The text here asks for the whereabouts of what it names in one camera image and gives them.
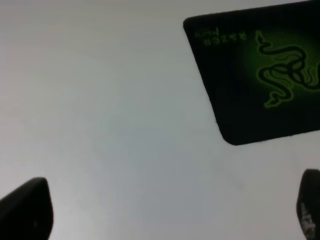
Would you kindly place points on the black green Razer mouse pad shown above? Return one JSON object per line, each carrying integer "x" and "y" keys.
{"x": 261, "y": 69}

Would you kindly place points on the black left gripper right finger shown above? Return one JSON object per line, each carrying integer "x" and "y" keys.
{"x": 308, "y": 204}

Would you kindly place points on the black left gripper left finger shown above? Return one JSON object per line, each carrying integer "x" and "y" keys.
{"x": 27, "y": 212}

